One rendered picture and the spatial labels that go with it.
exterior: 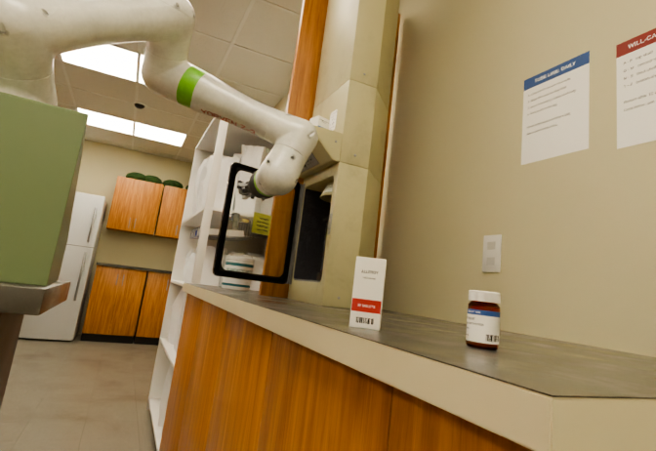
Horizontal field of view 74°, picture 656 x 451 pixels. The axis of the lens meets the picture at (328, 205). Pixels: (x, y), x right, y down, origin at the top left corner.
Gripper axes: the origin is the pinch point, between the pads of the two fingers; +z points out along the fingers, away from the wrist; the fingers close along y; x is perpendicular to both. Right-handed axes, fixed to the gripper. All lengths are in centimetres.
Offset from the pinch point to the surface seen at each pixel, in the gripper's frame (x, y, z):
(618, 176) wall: -6, -67, -84
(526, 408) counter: 35, 5, -123
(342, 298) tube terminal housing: 30.9, -31.0, -20.5
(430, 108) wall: -49, -67, -10
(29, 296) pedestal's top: 35, 45, -67
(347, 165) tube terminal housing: -12.4, -27.2, -20.5
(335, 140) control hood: -20.0, -21.8, -20.5
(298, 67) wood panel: -61, -17, 16
